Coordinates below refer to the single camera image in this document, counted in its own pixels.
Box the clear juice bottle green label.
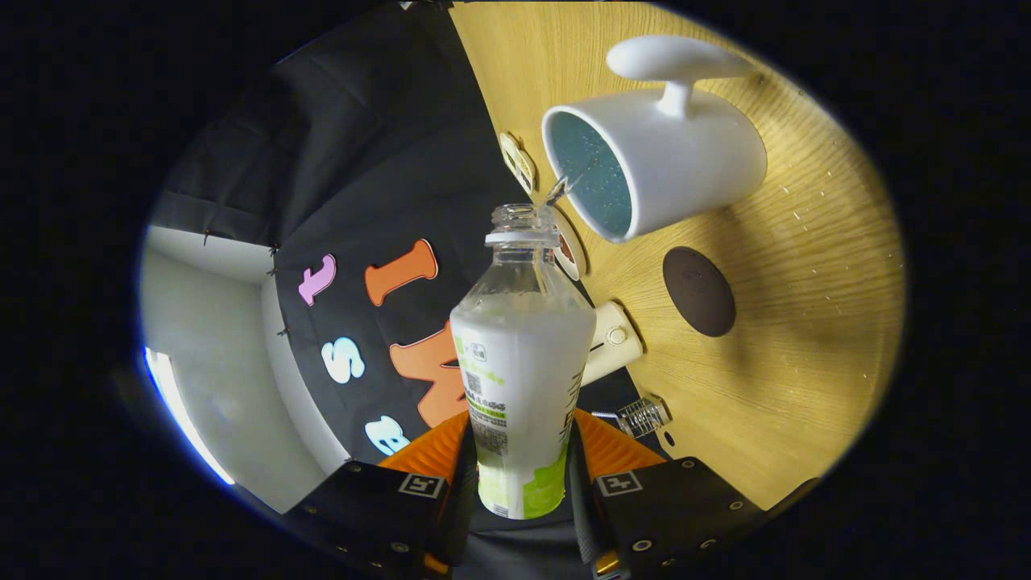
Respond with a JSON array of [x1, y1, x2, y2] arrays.
[[449, 203, 598, 520]]

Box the white round plate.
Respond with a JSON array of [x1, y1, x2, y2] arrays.
[[552, 211, 587, 281]]

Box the white cup with handle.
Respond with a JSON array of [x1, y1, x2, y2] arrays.
[[541, 35, 768, 244]]

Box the dark brown round coaster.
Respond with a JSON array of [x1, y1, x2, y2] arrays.
[[663, 246, 737, 338]]

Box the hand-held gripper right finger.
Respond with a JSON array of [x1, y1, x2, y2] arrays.
[[564, 409, 766, 579]]

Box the ceiling light panel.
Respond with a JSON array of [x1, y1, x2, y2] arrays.
[[143, 348, 236, 486]]

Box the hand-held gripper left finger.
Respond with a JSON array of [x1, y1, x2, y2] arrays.
[[284, 412, 482, 578]]

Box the white toaster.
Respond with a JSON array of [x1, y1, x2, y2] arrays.
[[580, 301, 644, 387]]

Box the wire mesh utensil holder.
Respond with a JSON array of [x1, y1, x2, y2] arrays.
[[616, 395, 671, 439]]

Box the wooden table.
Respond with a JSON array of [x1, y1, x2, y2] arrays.
[[449, 0, 907, 510]]

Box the black backdrop cloth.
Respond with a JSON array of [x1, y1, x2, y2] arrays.
[[149, 0, 669, 580]]

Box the white divided dish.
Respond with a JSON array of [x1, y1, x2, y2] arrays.
[[498, 131, 536, 194]]

